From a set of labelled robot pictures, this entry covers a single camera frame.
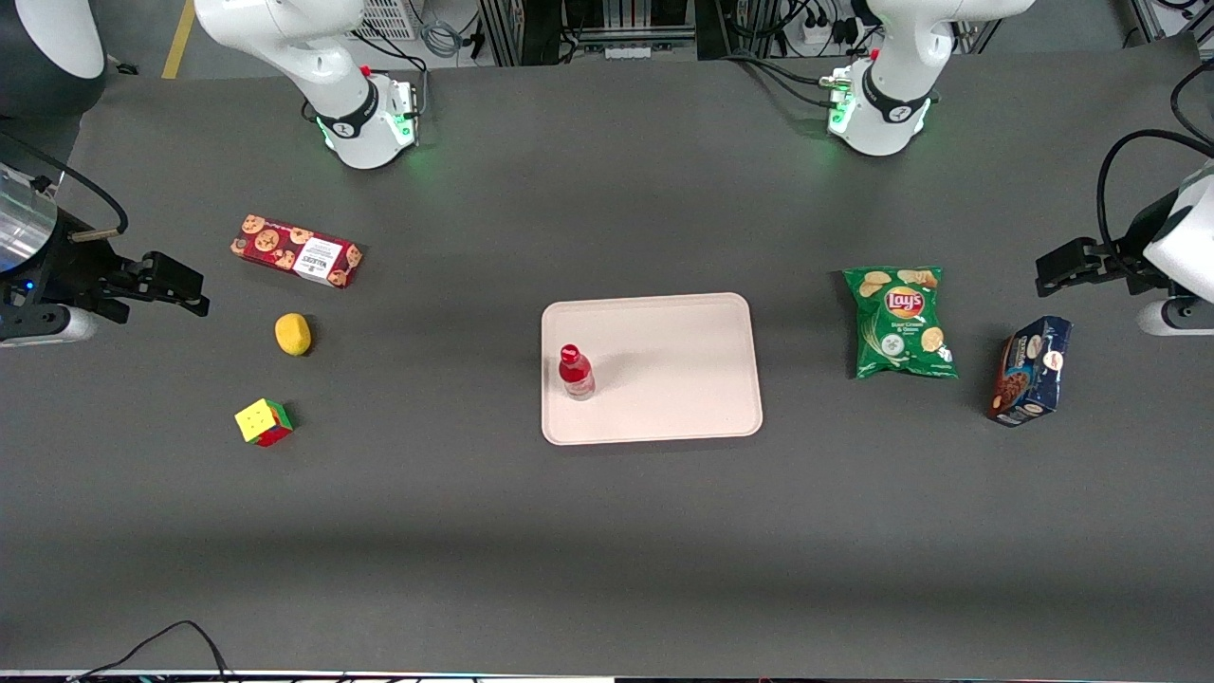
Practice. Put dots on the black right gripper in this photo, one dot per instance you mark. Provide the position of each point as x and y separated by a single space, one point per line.
71 268

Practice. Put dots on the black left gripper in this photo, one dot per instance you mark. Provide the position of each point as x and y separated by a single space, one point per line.
1127 258

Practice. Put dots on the red coke bottle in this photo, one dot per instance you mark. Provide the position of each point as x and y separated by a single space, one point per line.
576 375

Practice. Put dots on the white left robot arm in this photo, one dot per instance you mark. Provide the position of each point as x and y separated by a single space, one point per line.
882 114

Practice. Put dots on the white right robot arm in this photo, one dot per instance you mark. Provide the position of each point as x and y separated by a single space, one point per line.
356 114

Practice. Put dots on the cream plastic tray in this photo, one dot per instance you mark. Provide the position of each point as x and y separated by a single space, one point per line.
673 370

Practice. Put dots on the blue chocolate cookie box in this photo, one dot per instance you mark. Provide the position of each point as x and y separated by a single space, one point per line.
1034 375

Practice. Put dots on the red cookie box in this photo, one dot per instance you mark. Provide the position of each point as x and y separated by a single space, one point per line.
285 249

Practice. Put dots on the yellow lemon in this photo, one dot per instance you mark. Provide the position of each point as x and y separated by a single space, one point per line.
293 334

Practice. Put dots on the colourful Rubik's cube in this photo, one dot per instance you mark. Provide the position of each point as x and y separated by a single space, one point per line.
263 422

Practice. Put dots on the green Lays chips bag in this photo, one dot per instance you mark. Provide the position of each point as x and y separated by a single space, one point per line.
901 327

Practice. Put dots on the white vented box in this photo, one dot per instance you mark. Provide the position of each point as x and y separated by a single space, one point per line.
391 17

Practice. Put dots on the white power strip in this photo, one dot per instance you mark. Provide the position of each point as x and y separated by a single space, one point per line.
820 28

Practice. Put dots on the aluminium equipment rack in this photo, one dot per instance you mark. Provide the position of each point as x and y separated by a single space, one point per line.
588 28

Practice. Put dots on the grey capsule wrist camera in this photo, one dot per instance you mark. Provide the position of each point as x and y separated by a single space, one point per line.
47 324
1181 318

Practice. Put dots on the aluminium frame post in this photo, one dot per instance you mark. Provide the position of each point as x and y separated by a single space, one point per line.
1167 17

